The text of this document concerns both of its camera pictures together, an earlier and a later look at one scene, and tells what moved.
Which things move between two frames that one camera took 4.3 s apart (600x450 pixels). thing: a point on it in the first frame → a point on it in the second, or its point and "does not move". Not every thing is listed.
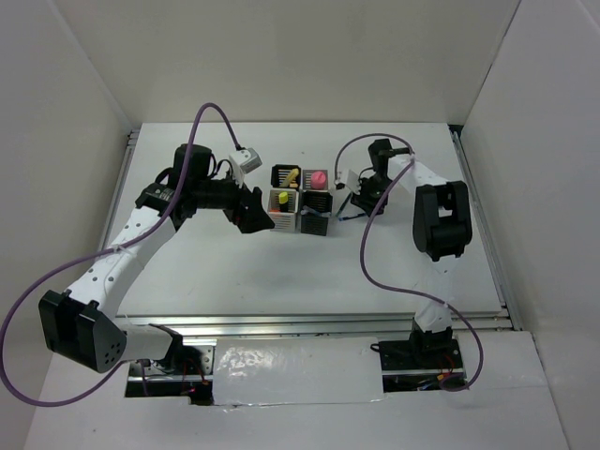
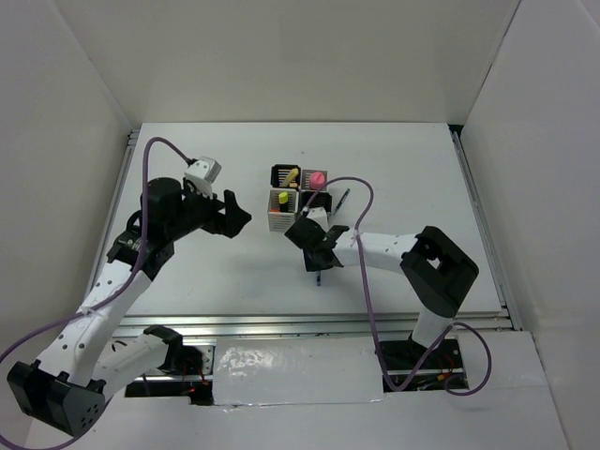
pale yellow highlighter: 291,177 does not move
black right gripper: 363,202 → 311,264
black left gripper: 257,218 → 218,223
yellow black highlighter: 283,202 does not move
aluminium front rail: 304,324 does not move
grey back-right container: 307,176 does not move
